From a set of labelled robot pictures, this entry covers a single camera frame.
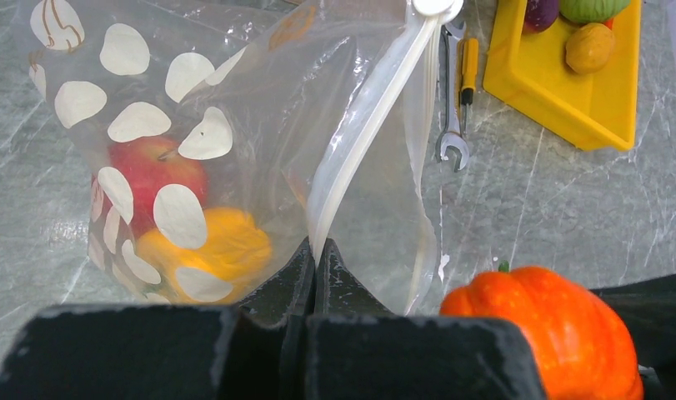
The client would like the orange pumpkin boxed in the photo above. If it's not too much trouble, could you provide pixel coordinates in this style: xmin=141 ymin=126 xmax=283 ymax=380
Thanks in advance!
xmin=439 ymin=262 xmax=643 ymax=399

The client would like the yellow bell pepper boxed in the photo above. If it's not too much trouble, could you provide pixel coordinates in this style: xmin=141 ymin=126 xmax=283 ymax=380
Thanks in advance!
xmin=135 ymin=207 xmax=273 ymax=304

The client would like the clear spotted zip top bag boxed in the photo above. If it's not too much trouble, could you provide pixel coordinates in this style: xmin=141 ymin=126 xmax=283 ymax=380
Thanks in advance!
xmin=12 ymin=1 xmax=463 ymax=314

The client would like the silver wrench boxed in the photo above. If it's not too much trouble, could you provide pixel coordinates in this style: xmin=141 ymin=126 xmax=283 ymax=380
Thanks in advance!
xmin=436 ymin=19 xmax=470 ymax=173

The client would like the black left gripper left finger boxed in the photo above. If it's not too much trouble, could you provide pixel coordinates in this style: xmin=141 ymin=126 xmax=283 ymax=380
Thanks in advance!
xmin=0 ymin=242 xmax=315 ymax=399

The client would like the yellow handled screwdriver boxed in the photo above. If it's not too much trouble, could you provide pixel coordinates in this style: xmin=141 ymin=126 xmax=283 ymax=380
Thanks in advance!
xmin=459 ymin=37 xmax=479 ymax=138

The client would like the yellow potato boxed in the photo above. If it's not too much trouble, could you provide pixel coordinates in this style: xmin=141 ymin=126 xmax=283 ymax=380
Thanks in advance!
xmin=564 ymin=22 xmax=616 ymax=74

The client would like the yellow plastic tray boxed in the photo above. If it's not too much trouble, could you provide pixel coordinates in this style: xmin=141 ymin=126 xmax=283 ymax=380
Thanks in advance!
xmin=483 ymin=1 xmax=642 ymax=152

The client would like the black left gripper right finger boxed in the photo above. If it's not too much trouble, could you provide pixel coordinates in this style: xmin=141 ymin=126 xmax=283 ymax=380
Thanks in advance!
xmin=307 ymin=240 xmax=546 ymax=399

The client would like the orange carrot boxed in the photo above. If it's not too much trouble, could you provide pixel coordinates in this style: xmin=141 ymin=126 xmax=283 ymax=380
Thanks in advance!
xmin=603 ymin=17 xmax=614 ymax=30

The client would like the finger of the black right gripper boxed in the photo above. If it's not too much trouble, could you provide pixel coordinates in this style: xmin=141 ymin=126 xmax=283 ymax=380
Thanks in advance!
xmin=593 ymin=273 xmax=676 ymax=399

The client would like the green cabbage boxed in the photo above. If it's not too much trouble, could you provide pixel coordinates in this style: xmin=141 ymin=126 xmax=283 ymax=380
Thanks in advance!
xmin=559 ymin=0 xmax=631 ymax=24

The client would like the red apple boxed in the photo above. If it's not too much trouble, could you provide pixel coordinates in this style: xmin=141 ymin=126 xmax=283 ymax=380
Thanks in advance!
xmin=96 ymin=136 xmax=208 ymax=238

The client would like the purple onion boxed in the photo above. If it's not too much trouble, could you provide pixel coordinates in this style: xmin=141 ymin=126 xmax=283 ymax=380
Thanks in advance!
xmin=523 ymin=0 xmax=559 ymax=33

